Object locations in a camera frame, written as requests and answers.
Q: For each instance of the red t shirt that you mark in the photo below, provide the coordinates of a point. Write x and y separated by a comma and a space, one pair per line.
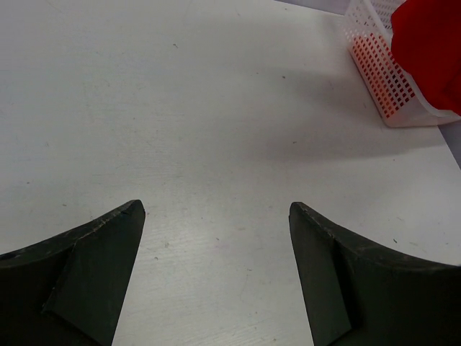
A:
426, 44

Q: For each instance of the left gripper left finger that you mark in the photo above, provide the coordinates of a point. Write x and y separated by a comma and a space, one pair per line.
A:
70, 289

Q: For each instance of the white plastic basket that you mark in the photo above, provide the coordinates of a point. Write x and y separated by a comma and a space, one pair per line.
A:
368, 32

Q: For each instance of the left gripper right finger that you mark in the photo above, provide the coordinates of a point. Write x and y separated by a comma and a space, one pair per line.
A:
359, 292

